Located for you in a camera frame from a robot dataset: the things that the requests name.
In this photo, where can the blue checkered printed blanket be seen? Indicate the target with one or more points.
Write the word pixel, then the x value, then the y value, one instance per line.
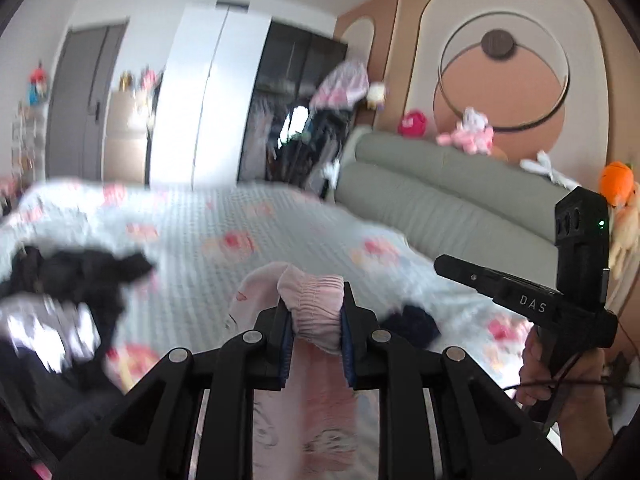
pixel 200 220

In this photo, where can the pink checkered hanging cloth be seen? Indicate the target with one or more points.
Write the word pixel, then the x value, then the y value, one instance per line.
pixel 340 85

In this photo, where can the pink and white plush toy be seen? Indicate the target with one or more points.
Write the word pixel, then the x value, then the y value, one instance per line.
pixel 470 132

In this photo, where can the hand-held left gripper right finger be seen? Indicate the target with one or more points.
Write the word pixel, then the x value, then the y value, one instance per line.
pixel 346 355

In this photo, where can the white wardrobe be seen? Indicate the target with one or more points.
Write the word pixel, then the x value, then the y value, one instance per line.
pixel 200 110

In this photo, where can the person's right hand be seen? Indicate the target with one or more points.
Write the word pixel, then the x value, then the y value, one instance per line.
pixel 585 385

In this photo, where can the red and blue plush toy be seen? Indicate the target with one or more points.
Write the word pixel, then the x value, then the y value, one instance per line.
pixel 37 82

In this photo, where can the colourful small figurines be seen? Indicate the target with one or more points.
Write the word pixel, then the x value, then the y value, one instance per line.
pixel 140 82

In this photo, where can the beige plush toy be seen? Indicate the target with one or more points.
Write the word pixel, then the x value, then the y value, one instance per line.
pixel 625 240

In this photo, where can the black garment with white print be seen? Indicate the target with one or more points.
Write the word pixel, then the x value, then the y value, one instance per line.
pixel 75 270

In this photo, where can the white shelf rack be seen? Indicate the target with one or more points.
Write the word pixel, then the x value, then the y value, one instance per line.
pixel 27 140

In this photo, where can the navy striped garment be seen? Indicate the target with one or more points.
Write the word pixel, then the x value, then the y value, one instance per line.
pixel 412 325

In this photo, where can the orange carrot plush toy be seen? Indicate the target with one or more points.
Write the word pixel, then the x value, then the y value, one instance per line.
pixel 617 182

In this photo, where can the dark glass wardrobe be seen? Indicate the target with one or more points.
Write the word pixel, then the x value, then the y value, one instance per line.
pixel 285 60

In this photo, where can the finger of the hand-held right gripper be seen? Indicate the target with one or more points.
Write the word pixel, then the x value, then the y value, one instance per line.
pixel 460 270

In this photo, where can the white and yellow plush toy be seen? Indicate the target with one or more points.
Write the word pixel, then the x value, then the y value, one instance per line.
pixel 376 94

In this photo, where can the pink printed pants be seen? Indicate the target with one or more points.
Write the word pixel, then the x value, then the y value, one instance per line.
pixel 315 310

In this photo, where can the person's right forearm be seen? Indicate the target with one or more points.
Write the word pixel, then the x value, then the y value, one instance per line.
pixel 585 455

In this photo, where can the grey padded headboard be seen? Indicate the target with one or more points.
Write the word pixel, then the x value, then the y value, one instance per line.
pixel 425 195

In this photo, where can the beige cabinet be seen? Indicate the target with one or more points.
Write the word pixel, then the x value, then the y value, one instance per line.
pixel 122 150

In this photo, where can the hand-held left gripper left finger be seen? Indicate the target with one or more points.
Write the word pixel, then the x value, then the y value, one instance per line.
pixel 285 347

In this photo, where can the grey door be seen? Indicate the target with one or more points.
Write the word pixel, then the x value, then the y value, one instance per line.
pixel 75 110

